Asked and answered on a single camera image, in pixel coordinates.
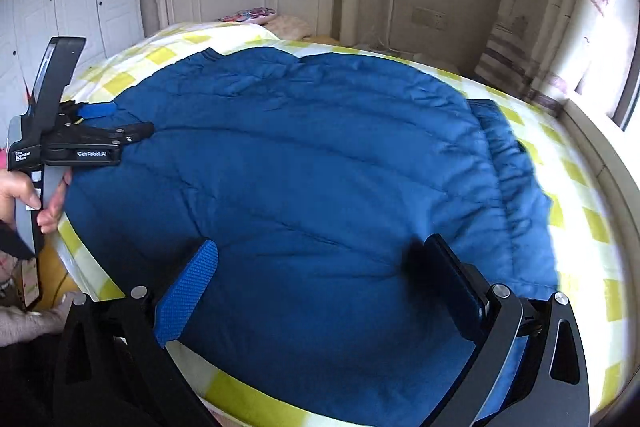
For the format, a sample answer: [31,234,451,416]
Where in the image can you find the yellow pillow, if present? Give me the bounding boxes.
[304,36,341,46]

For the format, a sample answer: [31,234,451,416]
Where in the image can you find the boat-print striped curtain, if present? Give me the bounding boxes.
[474,0,639,118]

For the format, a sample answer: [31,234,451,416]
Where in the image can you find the silver floor lamp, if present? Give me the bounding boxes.
[372,0,396,48]

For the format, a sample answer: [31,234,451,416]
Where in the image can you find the white wardrobe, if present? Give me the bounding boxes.
[0,0,147,143]

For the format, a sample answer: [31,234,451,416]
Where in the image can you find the blue quilted down jacket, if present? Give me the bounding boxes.
[65,48,558,426]

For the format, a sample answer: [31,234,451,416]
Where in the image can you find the white window ledge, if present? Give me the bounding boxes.
[559,94,639,261]

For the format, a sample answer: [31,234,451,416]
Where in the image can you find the person's left hand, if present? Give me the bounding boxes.
[0,169,72,234]

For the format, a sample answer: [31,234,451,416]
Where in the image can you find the yellow white checkered bedsheet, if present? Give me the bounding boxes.
[63,23,634,426]

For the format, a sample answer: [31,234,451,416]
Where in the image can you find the colourful patterned pillow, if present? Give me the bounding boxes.
[218,6,277,25]

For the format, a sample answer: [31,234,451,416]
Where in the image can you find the wall socket panel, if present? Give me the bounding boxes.
[411,6,447,31]

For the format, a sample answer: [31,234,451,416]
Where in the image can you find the white bedside table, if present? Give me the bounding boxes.
[355,42,460,75]

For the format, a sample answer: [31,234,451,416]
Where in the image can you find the window frame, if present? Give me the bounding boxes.
[612,46,640,130]

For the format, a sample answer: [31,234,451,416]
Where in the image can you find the peach patterned pillow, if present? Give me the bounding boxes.
[265,15,314,41]

